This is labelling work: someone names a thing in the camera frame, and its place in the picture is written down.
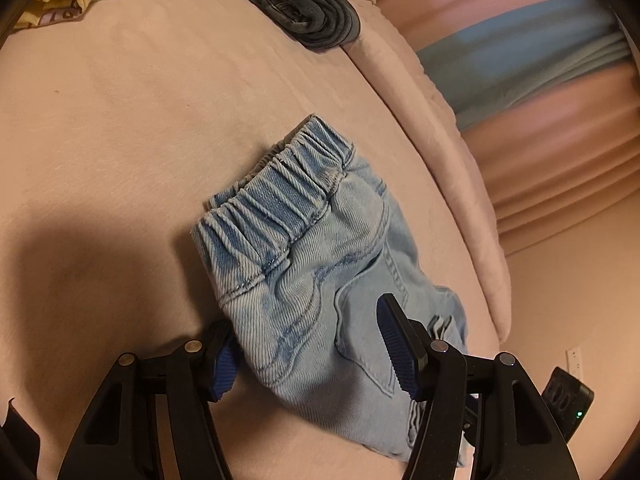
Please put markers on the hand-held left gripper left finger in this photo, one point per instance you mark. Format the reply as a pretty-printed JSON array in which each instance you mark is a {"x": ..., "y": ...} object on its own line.
[{"x": 224, "y": 367}]

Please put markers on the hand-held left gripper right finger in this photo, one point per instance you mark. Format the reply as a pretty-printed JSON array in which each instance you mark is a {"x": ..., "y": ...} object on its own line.
[{"x": 395, "y": 350}]

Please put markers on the light blue denim pants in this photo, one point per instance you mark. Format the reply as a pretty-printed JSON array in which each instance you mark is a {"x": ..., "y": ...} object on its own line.
[{"x": 320, "y": 260}]

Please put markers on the dark cloth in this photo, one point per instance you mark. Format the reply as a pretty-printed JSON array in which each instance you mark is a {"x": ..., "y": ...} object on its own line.
[{"x": 17, "y": 440}]

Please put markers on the pink duvet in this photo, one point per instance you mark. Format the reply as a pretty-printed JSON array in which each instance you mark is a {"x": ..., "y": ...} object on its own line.
[{"x": 425, "y": 110}]

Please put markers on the blue curtain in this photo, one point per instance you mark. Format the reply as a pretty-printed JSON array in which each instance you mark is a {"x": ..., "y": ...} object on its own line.
[{"x": 525, "y": 50}]

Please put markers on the dark folded jeans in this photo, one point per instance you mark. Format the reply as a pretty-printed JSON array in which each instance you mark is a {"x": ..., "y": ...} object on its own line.
[{"x": 305, "y": 7}]

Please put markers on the white wall socket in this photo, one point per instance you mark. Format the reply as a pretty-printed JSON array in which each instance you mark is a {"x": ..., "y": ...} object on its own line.
[{"x": 575, "y": 362}]

